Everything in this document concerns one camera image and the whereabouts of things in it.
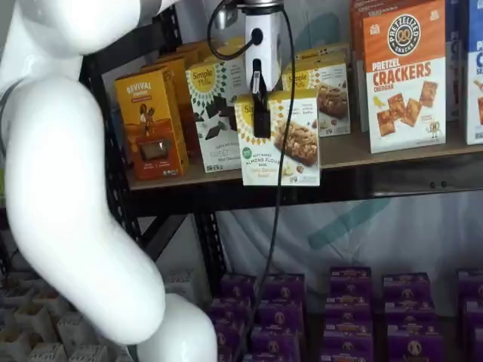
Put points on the wooden shelf board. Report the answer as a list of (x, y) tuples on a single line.
[(351, 151)]

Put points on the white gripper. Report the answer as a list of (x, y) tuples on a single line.
[(269, 49)]

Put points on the purple Annie's box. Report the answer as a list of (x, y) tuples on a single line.
[(226, 335), (237, 286), (473, 315), (407, 288), (269, 358), (349, 311), (281, 315), (415, 345), (285, 288), (347, 358), (411, 313), (471, 284), (275, 343), (225, 355), (230, 311), (351, 283), (347, 339), (478, 345)]

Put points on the white paper carton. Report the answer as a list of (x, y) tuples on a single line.
[(88, 355), (77, 330), (13, 347), (35, 320), (47, 353)]

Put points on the grey metal bracket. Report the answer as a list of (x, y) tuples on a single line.
[(226, 17)]

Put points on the Simple Mills almond bars box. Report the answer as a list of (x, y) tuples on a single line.
[(298, 151), (324, 53), (332, 105)]

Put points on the orange Revival box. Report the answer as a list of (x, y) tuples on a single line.
[(192, 51), (188, 109), (147, 124)]

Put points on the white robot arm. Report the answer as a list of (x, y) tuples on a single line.
[(56, 151)]

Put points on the blue white cracker box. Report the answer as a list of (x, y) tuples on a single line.
[(454, 75), (475, 75)]

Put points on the pretzel crackers cheddar box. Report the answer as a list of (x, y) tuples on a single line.
[(356, 56), (405, 94)]

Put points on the black metal shelf rack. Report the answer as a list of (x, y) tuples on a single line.
[(377, 183)]

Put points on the white printed box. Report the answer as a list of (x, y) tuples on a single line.
[(185, 286)]

